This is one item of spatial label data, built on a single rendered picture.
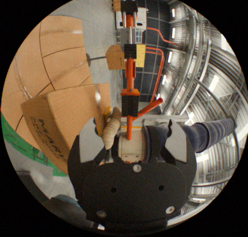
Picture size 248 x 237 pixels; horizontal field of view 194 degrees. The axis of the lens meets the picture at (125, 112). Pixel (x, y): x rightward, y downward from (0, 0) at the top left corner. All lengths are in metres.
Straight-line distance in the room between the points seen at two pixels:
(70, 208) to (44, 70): 0.63
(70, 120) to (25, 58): 0.51
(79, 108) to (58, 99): 0.07
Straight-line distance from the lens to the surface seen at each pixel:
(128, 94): 0.21
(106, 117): 0.36
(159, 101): 0.28
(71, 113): 0.18
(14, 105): 0.53
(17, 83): 0.54
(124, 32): 0.26
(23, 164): 1.22
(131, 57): 0.22
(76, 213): 0.20
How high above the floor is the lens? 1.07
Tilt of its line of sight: 3 degrees down
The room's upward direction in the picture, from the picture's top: 91 degrees clockwise
